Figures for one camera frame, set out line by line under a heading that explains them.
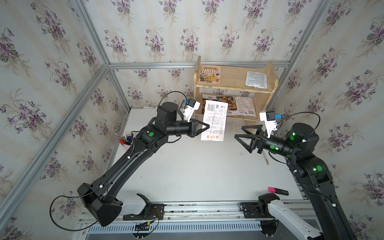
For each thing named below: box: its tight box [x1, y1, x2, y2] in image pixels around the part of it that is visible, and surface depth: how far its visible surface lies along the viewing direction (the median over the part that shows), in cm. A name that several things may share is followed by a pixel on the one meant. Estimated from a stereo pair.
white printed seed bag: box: [235, 96, 257, 117], surface depth 95 cm
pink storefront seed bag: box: [198, 65, 221, 84], surface depth 80 cm
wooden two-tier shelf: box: [194, 56, 279, 122], surface depth 79 cm
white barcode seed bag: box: [201, 100, 229, 142], surface depth 64 cm
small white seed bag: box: [245, 70, 268, 89], surface depth 76 cm
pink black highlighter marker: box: [267, 186, 289, 196], surface depth 81 cm
